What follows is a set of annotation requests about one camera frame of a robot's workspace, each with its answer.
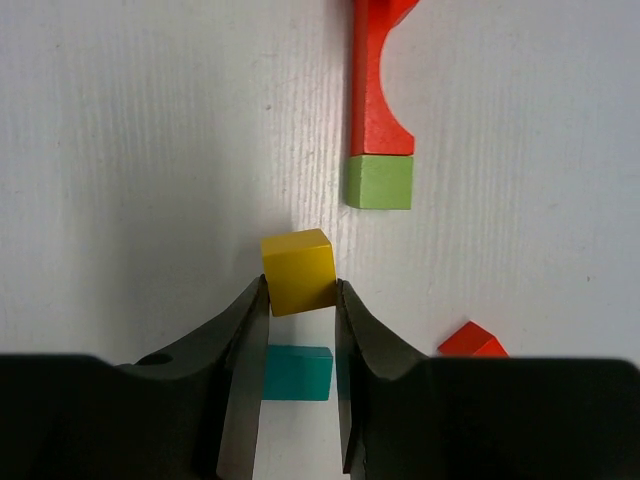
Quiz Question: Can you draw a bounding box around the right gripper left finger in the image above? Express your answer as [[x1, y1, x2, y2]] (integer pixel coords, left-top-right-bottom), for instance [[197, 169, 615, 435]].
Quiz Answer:
[[1, 277, 269, 479]]

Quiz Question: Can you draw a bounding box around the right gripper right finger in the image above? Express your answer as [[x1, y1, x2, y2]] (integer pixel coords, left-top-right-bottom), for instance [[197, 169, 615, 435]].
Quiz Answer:
[[335, 280, 639, 479]]

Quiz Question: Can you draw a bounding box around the red wood cube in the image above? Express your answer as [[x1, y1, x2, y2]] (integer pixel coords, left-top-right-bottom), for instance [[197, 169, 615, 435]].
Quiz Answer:
[[437, 320, 509, 357]]

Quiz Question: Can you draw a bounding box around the teal wood block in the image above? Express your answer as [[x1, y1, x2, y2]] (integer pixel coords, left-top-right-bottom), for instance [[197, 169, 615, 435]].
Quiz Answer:
[[263, 344, 338, 402]]

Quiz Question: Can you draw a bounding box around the yellow wood cube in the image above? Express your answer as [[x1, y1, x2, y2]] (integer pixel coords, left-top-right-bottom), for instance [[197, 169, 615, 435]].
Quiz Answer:
[[260, 228, 337, 317]]

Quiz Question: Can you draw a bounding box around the green wood cube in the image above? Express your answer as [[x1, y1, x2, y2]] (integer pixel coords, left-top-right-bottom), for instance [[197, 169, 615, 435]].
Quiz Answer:
[[346, 154, 413, 210]]

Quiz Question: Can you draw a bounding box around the red arch wood block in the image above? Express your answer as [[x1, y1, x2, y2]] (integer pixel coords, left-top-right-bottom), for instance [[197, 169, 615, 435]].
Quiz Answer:
[[350, 0, 418, 156]]

